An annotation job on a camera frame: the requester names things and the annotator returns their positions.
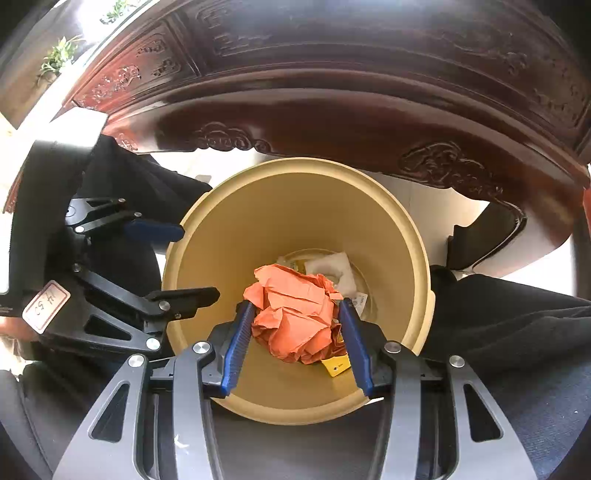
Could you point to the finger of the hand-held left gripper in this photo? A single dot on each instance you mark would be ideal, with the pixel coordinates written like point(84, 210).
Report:
point(184, 299)
point(154, 230)

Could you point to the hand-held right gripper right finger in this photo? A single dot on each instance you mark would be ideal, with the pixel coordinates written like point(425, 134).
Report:
point(358, 350)

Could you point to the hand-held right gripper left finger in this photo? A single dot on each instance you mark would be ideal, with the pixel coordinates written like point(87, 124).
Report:
point(238, 350)

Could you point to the orange paper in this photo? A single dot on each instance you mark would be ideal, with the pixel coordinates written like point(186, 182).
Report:
point(291, 314)

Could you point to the yellow plastic trash bin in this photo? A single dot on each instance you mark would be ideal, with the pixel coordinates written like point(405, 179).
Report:
point(277, 212)

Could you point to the yellow wrapper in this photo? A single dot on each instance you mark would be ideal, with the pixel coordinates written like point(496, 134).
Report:
point(335, 367)

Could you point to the small white wrapper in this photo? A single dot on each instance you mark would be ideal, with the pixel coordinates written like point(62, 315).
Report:
point(359, 302)

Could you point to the person's left leg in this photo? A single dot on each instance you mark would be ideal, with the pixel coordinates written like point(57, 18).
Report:
point(138, 180)

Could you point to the person's leg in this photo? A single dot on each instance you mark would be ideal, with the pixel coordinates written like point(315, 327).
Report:
point(508, 314)
point(138, 180)

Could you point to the white crumpled tissue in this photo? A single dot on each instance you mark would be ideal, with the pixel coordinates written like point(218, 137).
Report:
point(328, 267)

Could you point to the dark grey cloth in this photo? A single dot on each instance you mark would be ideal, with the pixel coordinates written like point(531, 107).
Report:
point(300, 450)

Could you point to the green potted plant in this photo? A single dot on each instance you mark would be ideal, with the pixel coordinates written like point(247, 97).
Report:
point(60, 57)
point(117, 9)

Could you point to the person's right leg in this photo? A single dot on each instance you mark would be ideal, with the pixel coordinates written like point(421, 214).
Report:
point(508, 314)

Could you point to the carved wooden table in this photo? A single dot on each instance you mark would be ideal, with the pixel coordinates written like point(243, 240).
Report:
point(323, 92)

